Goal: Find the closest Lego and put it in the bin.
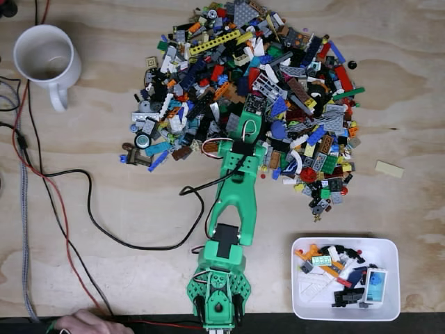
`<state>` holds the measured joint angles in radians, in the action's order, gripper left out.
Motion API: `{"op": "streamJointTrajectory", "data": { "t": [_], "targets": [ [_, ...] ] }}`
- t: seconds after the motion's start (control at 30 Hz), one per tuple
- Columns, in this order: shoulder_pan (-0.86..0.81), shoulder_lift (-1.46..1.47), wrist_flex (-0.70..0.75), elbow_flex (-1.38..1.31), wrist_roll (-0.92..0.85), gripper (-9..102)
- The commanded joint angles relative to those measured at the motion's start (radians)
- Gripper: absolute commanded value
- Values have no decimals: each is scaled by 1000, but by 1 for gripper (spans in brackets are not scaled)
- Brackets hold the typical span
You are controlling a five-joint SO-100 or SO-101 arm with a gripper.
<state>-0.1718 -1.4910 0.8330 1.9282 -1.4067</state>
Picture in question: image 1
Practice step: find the mint green Lego plate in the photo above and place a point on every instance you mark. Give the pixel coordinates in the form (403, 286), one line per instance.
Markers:
(321, 261)

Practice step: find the large grey wedge plate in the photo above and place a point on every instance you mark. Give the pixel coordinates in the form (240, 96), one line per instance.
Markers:
(245, 12)

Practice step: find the dark blue Lego plate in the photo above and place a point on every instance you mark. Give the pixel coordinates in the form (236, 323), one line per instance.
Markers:
(314, 48)

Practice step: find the blue round Lego dish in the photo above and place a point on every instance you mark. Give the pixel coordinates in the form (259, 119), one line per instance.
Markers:
(279, 130)

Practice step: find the white blue printed panel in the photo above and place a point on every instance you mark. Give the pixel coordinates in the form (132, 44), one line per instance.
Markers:
(375, 285)

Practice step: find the beige flat tile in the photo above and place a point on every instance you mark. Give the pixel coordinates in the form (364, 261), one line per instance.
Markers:
(389, 169)

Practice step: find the orange Lego bracket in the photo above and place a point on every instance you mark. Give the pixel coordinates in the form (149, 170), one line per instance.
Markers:
(310, 252)

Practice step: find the grey square Lego plate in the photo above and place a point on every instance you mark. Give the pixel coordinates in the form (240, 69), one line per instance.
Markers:
(233, 123)

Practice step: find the red round Lego piece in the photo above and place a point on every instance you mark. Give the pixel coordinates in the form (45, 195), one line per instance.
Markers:
(308, 175)

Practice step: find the black long Lego piece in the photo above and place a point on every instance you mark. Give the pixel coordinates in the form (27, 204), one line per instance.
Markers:
(347, 297)

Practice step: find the yellow Lego beam with holes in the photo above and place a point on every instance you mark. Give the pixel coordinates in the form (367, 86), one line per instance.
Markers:
(215, 42)

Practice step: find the black round Lego piece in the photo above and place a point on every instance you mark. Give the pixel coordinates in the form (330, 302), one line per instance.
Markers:
(352, 64)

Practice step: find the long red Lego brick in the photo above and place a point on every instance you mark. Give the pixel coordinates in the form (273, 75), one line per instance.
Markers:
(343, 77)

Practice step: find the camera circuit board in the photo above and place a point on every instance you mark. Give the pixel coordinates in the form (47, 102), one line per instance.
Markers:
(255, 103)

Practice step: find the grey Lego dome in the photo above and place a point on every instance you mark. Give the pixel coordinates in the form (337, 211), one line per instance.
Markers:
(144, 106)

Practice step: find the brown Lego plate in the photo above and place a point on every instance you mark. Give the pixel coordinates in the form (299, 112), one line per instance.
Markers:
(298, 89)

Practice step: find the person's hand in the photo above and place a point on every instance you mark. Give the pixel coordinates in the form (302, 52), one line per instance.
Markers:
(90, 325)

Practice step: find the white Lego lattice fence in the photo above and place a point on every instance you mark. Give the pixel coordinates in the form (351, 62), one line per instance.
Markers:
(269, 83)

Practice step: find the blue Lego brick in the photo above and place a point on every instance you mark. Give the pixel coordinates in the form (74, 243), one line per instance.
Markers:
(315, 135)

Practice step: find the white curved Lego arch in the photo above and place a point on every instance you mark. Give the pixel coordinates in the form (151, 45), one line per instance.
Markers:
(299, 160)

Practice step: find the round black Lego wheel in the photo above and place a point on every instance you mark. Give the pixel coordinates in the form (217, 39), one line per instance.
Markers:
(143, 140)

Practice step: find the brown Lego chest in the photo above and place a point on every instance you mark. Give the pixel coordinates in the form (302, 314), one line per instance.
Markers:
(137, 156)

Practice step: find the blue narrow Lego plate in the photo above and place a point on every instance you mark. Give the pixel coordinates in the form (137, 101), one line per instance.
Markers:
(159, 161)

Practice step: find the blue long Lego bar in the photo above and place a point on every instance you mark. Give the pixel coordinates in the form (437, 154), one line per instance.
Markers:
(337, 52)

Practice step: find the blue Lego wedge plate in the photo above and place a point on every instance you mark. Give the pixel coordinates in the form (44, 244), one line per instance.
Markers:
(279, 107)

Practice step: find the long green Lego plate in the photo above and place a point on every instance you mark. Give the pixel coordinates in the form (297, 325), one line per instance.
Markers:
(349, 94)

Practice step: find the light grey Lego beam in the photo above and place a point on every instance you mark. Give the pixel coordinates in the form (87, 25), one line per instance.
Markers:
(144, 116)

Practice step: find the cyan Lego tile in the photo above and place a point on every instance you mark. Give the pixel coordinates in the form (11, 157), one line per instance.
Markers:
(155, 149)

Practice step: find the white ceramic mug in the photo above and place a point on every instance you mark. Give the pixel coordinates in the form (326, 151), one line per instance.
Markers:
(48, 81)

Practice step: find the small grey Lego piece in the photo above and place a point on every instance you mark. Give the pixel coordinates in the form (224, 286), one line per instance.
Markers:
(306, 267)

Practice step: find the red Lego slope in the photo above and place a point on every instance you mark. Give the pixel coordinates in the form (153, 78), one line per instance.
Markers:
(254, 74)

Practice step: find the white plastic bin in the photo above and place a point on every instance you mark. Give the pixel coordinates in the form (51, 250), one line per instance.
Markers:
(382, 250)

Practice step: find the tan square Lego piece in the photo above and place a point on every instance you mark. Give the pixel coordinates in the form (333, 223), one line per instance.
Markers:
(151, 62)

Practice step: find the small green Lego brick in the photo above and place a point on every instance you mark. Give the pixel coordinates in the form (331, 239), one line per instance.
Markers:
(162, 45)

